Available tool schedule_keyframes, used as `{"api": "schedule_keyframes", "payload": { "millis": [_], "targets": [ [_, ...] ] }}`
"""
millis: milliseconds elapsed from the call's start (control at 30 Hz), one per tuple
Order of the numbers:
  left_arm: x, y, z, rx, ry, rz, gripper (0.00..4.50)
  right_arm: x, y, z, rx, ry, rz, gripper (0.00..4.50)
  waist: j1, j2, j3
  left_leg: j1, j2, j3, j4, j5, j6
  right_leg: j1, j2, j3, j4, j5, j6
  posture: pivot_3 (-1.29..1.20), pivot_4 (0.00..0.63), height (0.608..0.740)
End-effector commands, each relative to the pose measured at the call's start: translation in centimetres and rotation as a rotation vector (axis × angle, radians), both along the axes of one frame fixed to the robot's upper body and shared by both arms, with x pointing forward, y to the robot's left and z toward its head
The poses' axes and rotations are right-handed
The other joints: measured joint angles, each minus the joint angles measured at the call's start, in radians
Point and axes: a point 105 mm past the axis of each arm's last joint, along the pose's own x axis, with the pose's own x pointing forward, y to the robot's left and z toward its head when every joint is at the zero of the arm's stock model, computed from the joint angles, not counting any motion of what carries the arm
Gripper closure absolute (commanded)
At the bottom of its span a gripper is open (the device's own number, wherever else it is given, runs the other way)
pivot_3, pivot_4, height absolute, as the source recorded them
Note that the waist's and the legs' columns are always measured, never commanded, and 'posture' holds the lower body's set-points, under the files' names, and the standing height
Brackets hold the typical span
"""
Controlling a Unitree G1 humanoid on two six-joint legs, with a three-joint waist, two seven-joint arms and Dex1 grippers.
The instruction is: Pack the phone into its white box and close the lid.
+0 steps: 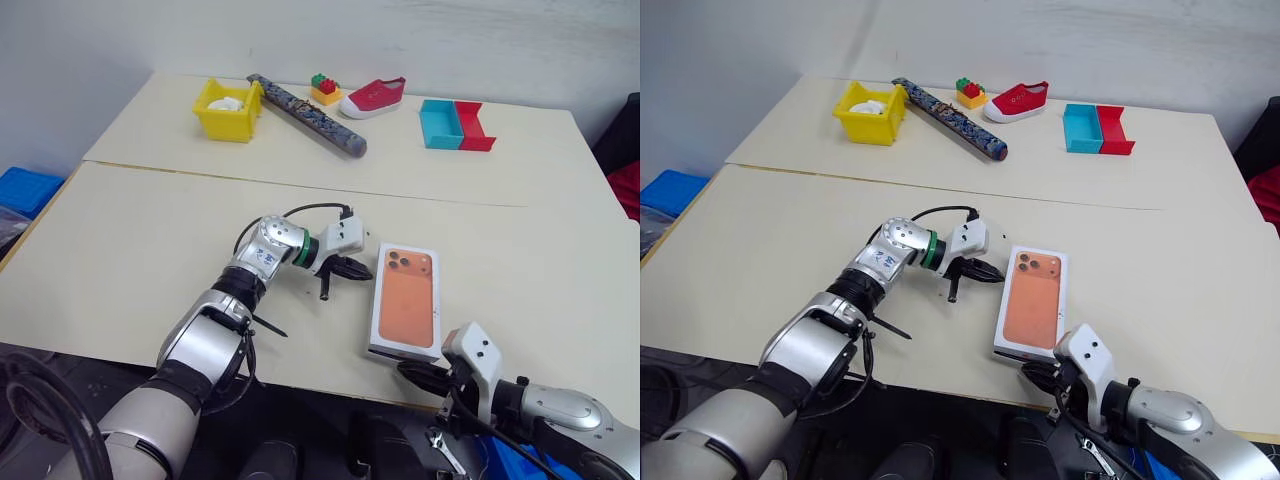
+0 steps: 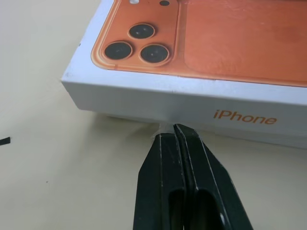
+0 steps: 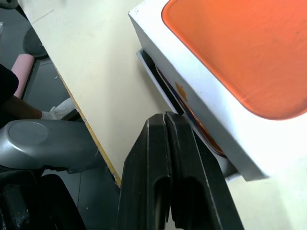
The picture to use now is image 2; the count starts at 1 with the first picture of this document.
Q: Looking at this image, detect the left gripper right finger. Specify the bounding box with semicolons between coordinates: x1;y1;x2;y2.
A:
174;123;255;230

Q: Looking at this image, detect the white phone box lid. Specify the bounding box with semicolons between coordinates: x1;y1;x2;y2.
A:
61;0;307;150

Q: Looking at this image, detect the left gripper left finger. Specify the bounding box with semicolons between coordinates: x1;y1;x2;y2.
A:
133;132;190;230

